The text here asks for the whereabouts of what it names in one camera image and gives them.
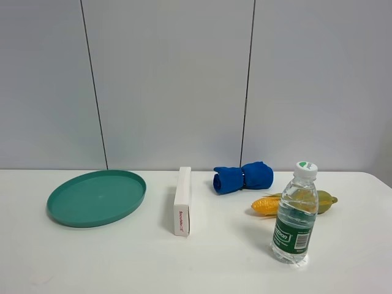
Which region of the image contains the blue rolled towel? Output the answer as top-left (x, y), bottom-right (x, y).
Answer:
top-left (213, 161), bottom-right (274, 195)

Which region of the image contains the green round plastic plate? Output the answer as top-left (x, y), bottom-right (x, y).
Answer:
top-left (46, 170), bottom-right (146, 228)

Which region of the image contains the white rectangular cardboard box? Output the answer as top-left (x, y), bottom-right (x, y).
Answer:
top-left (173, 167), bottom-right (192, 237)

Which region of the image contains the clear water bottle green label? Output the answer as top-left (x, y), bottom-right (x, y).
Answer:
top-left (271, 161), bottom-right (319, 265)

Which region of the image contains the yellow toy corn cob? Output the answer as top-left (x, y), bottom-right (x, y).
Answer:
top-left (251, 190), bottom-right (338, 216)

